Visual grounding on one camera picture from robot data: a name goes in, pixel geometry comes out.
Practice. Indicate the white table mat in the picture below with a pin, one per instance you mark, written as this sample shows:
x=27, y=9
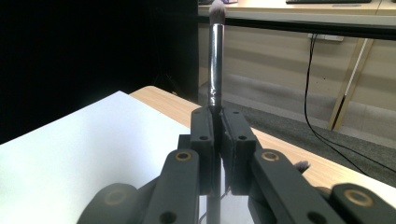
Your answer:
x=77, y=155

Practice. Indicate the beige desk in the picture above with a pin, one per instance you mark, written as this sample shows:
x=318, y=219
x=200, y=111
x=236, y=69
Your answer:
x=280, y=7

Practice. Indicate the metal desk leg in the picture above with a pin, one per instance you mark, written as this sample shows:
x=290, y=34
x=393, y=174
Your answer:
x=342, y=105

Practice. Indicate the small purple object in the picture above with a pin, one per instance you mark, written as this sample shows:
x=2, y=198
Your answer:
x=230, y=1

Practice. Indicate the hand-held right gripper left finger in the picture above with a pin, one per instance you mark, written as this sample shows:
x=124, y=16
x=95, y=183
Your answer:
x=204, y=130

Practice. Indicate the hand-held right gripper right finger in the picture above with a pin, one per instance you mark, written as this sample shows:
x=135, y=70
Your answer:
x=238, y=137

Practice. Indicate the black curtain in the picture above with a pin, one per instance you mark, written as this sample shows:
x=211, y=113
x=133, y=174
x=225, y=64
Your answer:
x=77, y=46

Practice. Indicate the black horizontal bar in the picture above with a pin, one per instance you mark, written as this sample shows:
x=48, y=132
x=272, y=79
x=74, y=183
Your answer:
x=311, y=28

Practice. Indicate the black pen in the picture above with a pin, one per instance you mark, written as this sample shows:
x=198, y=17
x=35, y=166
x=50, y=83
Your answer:
x=216, y=62

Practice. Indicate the black makeup brush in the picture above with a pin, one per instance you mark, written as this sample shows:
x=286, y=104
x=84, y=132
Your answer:
x=301, y=165

